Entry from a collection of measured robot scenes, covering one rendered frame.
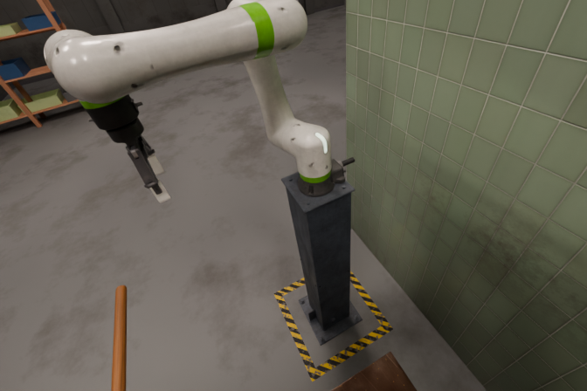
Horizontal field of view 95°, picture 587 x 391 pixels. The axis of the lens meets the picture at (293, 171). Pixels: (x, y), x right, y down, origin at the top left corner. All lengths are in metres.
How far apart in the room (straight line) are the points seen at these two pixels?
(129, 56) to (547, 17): 0.94
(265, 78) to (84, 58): 0.51
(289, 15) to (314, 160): 0.45
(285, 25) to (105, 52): 0.36
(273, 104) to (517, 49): 0.71
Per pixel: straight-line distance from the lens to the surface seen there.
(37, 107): 6.67
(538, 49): 0.99
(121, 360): 0.94
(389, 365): 1.42
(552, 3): 0.97
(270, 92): 0.93
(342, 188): 1.06
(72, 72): 0.56
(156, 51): 0.58
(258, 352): 2.08
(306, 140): 0.90
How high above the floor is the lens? 1.94
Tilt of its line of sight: 40 degrees down
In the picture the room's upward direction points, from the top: 10 degrees counter-clockwise
